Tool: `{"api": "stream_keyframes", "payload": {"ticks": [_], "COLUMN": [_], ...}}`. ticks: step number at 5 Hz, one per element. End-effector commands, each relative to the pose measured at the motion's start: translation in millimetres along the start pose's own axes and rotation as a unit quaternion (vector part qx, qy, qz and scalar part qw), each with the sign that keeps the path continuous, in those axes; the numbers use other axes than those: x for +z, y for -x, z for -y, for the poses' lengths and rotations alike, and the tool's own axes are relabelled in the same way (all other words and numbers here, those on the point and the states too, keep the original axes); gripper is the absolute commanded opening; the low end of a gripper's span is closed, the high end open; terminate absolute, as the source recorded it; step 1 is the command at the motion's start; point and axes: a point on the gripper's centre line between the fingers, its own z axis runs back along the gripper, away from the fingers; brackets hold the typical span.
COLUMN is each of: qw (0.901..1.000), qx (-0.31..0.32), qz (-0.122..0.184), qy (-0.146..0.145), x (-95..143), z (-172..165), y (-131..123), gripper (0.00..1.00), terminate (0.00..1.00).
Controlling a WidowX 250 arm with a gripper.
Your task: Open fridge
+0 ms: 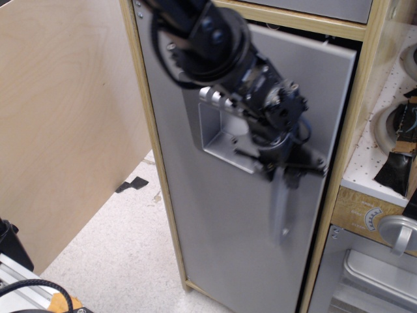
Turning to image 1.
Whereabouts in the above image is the silver oven knob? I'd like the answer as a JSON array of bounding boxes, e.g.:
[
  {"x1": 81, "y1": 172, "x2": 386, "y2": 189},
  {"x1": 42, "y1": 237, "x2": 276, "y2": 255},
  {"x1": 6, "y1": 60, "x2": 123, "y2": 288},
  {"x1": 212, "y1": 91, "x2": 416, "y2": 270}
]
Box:
[{"x1": 378, "y1": 215, "x2": 416, "y2": 256}]

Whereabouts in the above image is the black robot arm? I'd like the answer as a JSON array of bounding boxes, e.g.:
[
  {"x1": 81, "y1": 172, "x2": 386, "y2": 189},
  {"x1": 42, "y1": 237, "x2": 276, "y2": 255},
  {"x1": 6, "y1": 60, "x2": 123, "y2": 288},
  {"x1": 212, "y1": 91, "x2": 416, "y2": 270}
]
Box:
[{"x1": 144, "y1": 1, "x2": 328, "y2": 188}]

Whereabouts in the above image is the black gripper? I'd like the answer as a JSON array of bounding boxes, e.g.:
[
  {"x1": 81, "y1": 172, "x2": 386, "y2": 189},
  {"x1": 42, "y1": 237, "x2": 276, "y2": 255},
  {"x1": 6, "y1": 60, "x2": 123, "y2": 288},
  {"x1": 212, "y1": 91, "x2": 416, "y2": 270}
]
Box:
[{"x1": 233, "y1": 133, "x2": 328, "y2": 189}]

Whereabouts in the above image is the silver freezer door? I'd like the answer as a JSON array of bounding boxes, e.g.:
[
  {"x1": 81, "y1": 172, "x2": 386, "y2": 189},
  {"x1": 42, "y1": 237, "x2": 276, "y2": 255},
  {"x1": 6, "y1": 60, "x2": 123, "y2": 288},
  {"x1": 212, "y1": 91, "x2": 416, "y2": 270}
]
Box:
[{"x1": 250, "y1": 0, "x2": 372, "y2": 24}]

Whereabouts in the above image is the wooden toy kitchen cabinet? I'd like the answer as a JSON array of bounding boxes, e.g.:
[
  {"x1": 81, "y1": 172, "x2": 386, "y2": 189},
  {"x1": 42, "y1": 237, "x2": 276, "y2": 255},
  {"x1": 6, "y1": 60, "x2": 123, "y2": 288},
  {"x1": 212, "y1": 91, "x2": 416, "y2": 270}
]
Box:
[{"x1": 121, "y1": 1, "x2": 416, "y2": 312}]

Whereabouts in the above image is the black braided cable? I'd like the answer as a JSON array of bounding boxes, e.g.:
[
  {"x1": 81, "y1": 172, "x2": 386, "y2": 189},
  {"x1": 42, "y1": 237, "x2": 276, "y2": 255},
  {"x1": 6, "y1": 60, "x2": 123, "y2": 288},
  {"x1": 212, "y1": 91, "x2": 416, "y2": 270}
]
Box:
[{"x1": 0, "y1": 278, "x2": 74, "y2": 313}]

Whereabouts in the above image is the silver ice dispenser panel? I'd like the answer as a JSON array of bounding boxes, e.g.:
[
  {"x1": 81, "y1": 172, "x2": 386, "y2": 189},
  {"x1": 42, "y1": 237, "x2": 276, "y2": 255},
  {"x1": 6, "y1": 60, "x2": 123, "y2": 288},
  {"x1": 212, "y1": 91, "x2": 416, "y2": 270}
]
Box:
[{"x1": 182, "y1": 87, "x2": 262, "y2": 174}]

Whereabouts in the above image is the orange tape piece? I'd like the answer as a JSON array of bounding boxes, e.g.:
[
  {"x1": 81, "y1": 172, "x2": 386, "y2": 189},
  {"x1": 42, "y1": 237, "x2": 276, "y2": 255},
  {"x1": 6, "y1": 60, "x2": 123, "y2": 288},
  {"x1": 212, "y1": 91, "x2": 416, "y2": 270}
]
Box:
[{"x1": 48, "y1": 293, "x2": 83, "y2": 312}]

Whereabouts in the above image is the aluminium rail base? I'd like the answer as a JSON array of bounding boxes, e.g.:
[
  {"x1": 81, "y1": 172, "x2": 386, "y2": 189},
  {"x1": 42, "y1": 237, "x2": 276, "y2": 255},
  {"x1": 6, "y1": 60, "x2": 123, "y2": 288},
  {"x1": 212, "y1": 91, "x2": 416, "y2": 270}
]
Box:
[{"x1": 0, "y1": 252, "x2": 91, "y2": 313}]

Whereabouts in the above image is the silver oven door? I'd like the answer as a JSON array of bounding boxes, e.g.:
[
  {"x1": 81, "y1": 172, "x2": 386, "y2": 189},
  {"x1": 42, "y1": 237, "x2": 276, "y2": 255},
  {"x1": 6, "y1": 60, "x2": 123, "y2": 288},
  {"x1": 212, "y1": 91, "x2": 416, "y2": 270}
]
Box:
[{"x1": 308, "y1": 226, "x2": 416, "y2": 312}]

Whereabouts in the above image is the silver oven door handle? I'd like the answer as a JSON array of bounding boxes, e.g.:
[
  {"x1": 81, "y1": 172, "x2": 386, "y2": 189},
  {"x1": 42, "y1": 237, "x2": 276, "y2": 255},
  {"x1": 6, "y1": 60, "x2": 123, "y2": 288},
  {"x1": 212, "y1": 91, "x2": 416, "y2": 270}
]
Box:
[{"x1": 343, "y1": 250, "x2": 416, "y2": 307}]

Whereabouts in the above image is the silver fridge door handle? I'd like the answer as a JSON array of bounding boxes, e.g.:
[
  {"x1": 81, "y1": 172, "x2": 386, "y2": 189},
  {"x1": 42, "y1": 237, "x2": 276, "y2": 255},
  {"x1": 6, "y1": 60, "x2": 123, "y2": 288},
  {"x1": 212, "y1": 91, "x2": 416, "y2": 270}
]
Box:
[{"x1": 269, "y1": 168, "x2": 292, "y2": 245}]

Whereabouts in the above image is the silver fridge door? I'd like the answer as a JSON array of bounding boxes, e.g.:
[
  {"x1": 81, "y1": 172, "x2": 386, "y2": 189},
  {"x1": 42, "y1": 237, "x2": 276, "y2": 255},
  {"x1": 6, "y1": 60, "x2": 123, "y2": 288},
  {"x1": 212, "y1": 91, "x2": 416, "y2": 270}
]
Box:
[{"x1": 133, "y1": 1, "x2": 356, "y2": 312}]

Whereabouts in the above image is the black box at left edge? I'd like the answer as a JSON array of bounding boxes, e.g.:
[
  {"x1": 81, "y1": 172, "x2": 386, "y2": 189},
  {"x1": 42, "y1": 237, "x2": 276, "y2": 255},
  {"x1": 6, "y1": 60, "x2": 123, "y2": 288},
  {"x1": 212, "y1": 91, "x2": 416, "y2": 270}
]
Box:
[{"x1": 1, "y1": 219, "x2": 34, "y2": 271}]

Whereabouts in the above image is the black tape scrap on floor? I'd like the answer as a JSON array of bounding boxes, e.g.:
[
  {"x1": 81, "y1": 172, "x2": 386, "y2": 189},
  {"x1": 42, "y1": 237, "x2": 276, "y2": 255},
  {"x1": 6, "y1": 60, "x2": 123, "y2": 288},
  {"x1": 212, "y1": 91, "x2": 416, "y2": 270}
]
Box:
[{"x1": 115, "y1": 177, "x2": 149, "y2": 194}]

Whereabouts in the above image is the plywood side board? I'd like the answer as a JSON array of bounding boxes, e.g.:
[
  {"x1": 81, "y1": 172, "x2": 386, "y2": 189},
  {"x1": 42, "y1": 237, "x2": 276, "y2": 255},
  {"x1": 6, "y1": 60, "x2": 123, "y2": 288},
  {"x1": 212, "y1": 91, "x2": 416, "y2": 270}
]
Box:
[{"x1": 1, "y1": 1, "x2": 151, "y2": 274}]

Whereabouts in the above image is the white speckled countertop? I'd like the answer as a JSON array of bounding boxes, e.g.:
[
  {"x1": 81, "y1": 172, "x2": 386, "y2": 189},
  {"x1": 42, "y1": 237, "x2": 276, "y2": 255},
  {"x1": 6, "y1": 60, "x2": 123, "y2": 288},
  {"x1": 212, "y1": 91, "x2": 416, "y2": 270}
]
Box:
[{"x1": 341, "y1": 25, "x2": 416, "y2": 207}]

